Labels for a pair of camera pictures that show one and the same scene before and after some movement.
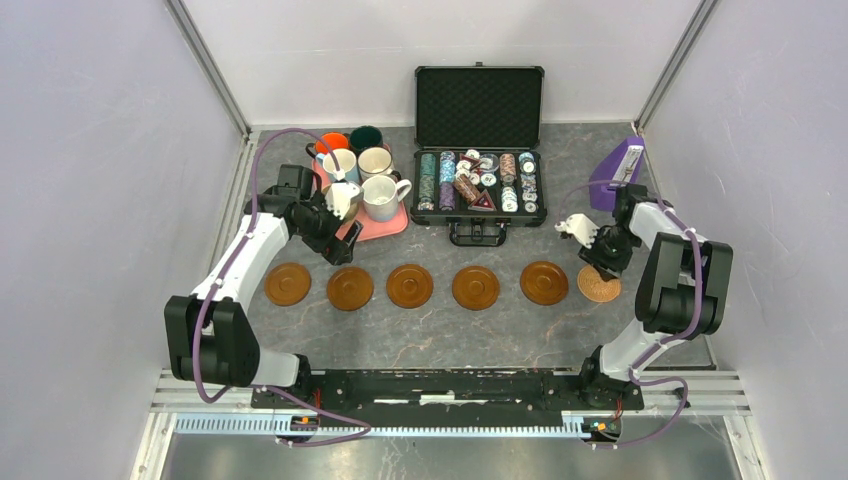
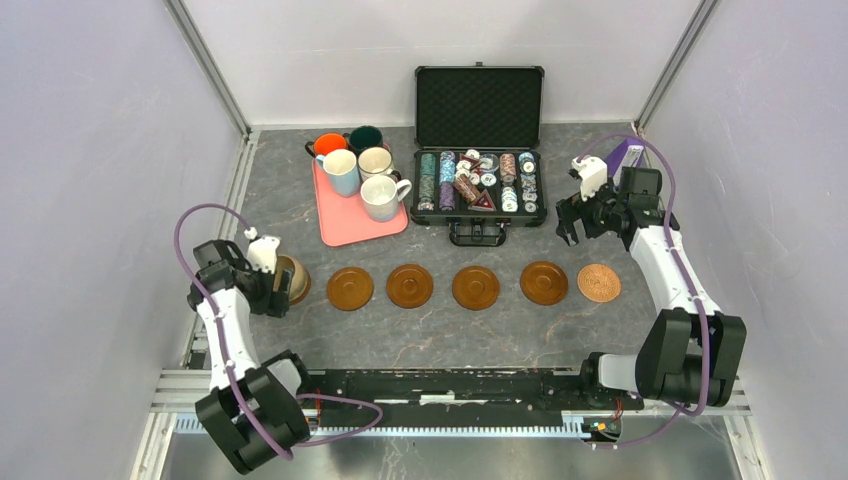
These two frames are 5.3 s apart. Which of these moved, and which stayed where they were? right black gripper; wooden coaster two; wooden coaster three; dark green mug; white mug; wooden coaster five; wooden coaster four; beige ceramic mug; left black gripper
Moved: left black gripper; beige ceramic mug; right black gripper
Stayed: wooden coaster five; wooden coaster four; wooden coaster two; wooden coaster three; dark green mug; white mug
